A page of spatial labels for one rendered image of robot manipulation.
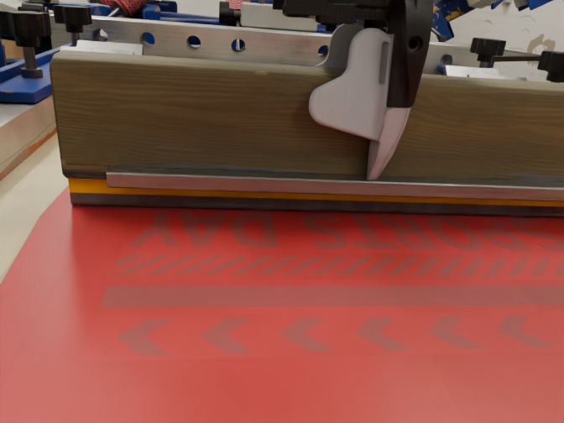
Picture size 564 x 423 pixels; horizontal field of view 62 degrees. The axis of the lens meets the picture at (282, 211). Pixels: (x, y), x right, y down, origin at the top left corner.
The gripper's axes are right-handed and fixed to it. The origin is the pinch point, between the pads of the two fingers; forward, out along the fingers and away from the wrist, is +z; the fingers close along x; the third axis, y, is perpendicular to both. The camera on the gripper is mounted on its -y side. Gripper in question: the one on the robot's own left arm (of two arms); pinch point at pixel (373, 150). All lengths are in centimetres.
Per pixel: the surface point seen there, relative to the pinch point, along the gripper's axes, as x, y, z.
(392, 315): 12.2, 2.1, 4.7
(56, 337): 13.5, 17.7, 4.2
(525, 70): -282, -199, 30
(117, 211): 0.8, 17.6, 4.2
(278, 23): -51, 1, -5
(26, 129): -10.0, 26.7, 1.7
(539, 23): -282, -200, 1
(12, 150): -6.8, 26.7, 2.5
